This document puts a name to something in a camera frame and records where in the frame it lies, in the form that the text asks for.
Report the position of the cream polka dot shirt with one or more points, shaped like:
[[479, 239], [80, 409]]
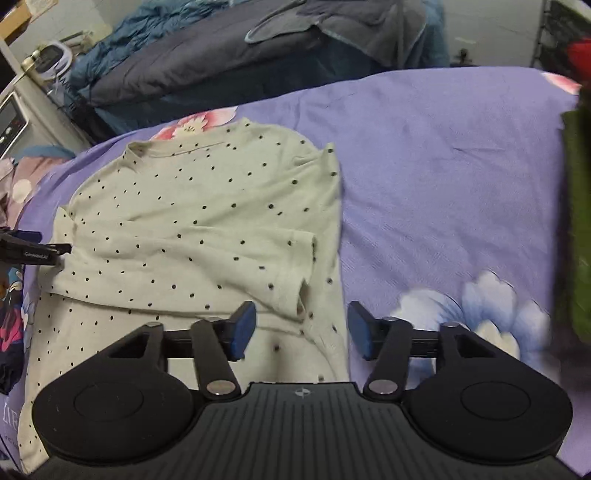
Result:
[[184, 221]]

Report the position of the dark grey quilt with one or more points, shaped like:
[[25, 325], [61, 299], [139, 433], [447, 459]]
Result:
[[194, 60]]

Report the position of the brown cardboard box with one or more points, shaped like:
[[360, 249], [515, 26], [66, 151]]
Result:
[[23, 11]]

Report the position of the white round appliance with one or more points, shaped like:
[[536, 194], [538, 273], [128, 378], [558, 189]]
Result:
[[51, 59]]

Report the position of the dark printed cloth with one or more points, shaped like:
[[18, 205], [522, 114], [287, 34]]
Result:
[[10, 318]]

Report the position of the white box appliance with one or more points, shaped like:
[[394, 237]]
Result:
[[10, 122]]

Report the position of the green knitted sweater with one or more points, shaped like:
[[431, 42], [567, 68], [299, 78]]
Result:
[[579, 207]]

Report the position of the blue crumpled blanket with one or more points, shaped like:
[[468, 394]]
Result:
[[138, 23]]

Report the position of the purple floral bedsheet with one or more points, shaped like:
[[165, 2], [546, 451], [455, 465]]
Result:
[[438, 184]]

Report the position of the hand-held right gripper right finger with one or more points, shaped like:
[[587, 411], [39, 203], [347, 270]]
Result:
[[360, 330]]

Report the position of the grey garment with piping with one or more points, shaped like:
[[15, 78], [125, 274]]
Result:
[[360, 27]]

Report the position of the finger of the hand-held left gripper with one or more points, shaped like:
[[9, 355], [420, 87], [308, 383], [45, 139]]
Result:
[[32, 249]]

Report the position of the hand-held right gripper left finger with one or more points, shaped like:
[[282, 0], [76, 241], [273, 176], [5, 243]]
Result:
[[242, 330]]

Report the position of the red knitted sweater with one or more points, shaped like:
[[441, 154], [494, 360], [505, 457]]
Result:
[[581, 57]]

